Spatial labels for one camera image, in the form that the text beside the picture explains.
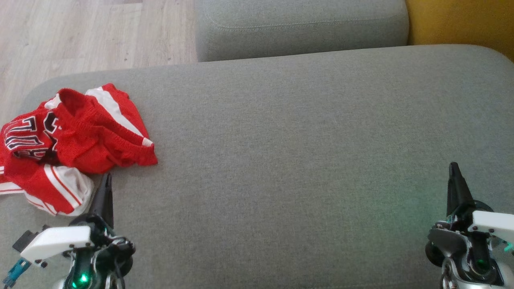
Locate large grey fabric sofa seat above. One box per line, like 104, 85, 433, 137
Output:
0, 44, 514, 289

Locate yellow upholstered furniture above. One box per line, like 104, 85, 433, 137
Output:
405, 0, 514, 63

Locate left camera cable teal plug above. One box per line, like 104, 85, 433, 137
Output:
2, 258, 32, 289

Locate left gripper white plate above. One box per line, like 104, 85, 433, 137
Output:
20, 173, 136, 289

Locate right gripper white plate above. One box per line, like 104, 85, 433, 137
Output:
425, 161, 514, 286

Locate red basketball shorts white trim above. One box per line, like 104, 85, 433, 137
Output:
53, 83, 158, 174

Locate grey sofa cushion block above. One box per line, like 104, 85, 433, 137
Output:
194, 0, 409, 62

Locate red basketball jersey white sleeves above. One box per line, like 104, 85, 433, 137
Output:
0, 93, 96, 218

